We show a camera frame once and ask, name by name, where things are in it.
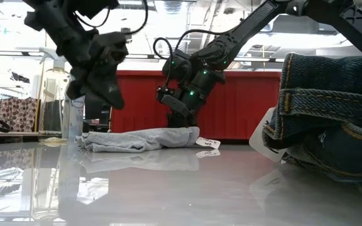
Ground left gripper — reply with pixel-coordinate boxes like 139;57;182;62
65;31;130;111

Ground white handwritten pants tag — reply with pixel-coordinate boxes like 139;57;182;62
195;136;222;150

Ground grey sweat pants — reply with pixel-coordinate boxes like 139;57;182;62
75;126;200;154

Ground white paper jeans tag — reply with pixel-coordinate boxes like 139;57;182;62
249;106;287;163

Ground dark blue denim jeans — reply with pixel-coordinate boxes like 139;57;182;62
261;52;362;202

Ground red plastic laundry bin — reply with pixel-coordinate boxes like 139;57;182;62
111;70;282;141

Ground blue air freshener bottle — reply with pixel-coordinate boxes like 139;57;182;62
62;90;86;142

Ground clear spray bottle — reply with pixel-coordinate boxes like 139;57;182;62
38;46;72;148

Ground brown patterned fabric bag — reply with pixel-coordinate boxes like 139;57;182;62
0;97;39;132

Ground long LED light bar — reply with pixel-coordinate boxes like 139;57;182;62
0;50;285;63

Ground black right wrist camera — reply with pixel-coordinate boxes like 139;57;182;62
155;86;191;119

